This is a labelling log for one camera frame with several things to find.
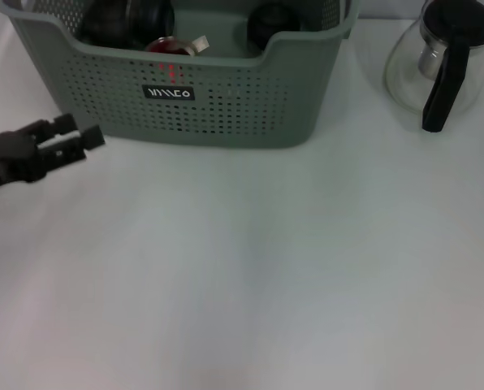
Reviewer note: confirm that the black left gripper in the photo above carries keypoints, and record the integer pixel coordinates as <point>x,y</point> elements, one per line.
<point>6,158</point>

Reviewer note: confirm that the orange-red brick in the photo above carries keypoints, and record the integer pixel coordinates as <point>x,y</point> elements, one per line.
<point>165,46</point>

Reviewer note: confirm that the glass teacup black base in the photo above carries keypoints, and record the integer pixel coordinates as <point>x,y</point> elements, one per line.
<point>272,24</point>
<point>187,49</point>
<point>104,24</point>
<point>152,20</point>

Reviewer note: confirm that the grey perforated storage bin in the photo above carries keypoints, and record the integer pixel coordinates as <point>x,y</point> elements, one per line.
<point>104,101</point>

